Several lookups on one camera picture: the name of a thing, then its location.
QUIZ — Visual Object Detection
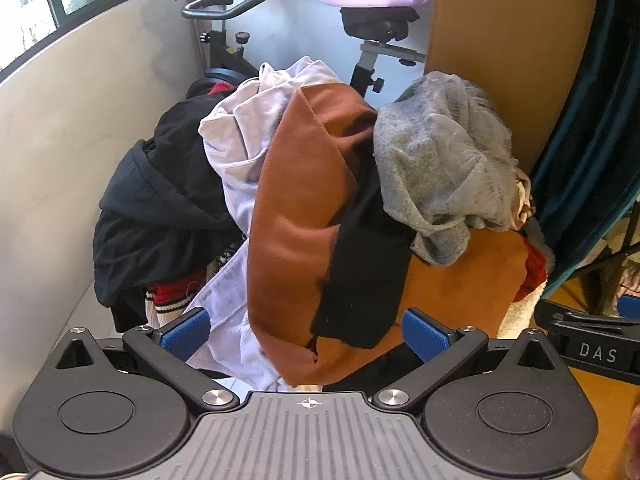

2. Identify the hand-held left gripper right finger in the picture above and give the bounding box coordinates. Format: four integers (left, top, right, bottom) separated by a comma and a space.
372, 307, 556, 413

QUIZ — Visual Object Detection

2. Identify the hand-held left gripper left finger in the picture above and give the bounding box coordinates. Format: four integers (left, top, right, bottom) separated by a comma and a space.
54, 306, 241, 413

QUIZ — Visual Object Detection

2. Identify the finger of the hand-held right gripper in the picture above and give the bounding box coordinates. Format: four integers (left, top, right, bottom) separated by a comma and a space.
534, 300, 640, 334

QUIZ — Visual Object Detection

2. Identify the black garment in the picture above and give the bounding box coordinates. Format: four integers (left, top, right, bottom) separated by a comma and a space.
311, 160, 416, 351

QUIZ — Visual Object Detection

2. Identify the grey fuzzy garment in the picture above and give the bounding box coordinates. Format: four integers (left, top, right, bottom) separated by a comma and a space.
372, 71, 521, 267

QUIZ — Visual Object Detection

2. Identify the cream fleece garment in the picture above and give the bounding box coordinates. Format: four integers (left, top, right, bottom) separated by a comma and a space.
500, 215, 558, 341

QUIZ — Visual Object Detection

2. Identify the red striped knit sweater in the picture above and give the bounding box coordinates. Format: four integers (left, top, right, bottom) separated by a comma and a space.
145, 240, 241, 332

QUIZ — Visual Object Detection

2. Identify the red cloth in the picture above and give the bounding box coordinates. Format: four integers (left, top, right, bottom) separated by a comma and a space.
517, 237, 549, 302

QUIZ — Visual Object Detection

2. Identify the beige cloth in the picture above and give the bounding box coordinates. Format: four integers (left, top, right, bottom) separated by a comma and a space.
510, 175, 537, 232

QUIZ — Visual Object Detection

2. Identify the black hoodie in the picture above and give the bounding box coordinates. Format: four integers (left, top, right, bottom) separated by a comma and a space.
92, 95, 251, 333

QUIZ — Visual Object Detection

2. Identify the orange-brown garment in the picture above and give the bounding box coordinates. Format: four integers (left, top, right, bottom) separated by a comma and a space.
247, 82, 531, 388

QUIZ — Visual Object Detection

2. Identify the teal curtain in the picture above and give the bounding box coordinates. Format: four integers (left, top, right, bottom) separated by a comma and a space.
530, 0, 640, 306

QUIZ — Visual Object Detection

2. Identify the white shirt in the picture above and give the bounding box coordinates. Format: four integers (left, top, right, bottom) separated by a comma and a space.
187, 57, 341, 393

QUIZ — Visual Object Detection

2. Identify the wooden cabinet panel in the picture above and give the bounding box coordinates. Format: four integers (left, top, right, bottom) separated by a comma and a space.
425, 0, 601, 181

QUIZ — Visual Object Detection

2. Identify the black exercise bike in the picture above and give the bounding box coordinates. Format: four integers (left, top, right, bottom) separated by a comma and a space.
154, 0, 428, 103

